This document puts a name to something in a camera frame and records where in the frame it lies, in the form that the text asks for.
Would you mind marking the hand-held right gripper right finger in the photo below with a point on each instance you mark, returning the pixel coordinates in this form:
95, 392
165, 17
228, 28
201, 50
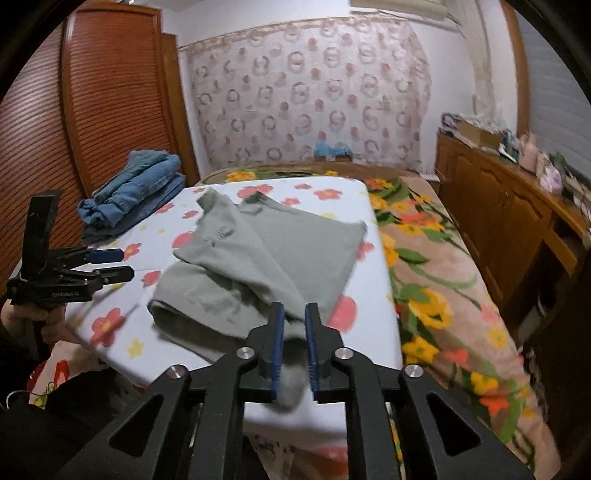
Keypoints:
312, 355

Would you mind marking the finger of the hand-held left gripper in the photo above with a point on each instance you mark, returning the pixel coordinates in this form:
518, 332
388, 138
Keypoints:
106, 254
117, 273

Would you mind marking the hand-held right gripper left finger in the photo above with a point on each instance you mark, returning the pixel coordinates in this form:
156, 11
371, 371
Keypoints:
279, 350

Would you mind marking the grey pants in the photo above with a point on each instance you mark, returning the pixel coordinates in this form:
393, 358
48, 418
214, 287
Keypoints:
277, 240

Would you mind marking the person's left hand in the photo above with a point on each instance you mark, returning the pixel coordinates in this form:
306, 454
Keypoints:
53, 323

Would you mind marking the folded blue jeans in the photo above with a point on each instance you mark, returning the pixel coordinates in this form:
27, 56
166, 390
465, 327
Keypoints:
129, 184

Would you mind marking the person's dark clothing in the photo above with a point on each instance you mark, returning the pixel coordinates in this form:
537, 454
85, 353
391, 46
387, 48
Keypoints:
55, 429

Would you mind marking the beige floral blanket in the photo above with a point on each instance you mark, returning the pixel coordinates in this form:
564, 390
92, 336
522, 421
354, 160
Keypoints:
438, 277

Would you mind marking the wooden louvered wardrobe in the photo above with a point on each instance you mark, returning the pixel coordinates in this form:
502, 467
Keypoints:
106, 92

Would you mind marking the blue plastic bag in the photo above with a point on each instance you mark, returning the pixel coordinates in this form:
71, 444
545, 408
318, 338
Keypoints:
332, 150

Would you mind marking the wooden sideboard cabinet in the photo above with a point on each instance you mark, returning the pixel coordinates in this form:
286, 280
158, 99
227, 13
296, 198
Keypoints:
489, 207

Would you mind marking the pink soft toy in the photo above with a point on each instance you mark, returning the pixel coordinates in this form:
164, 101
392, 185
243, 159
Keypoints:
551, 175

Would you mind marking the grey window blind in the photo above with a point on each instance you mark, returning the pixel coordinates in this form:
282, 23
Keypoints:
558, 92

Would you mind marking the white air conditioner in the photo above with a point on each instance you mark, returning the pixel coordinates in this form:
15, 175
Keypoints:
406, 7

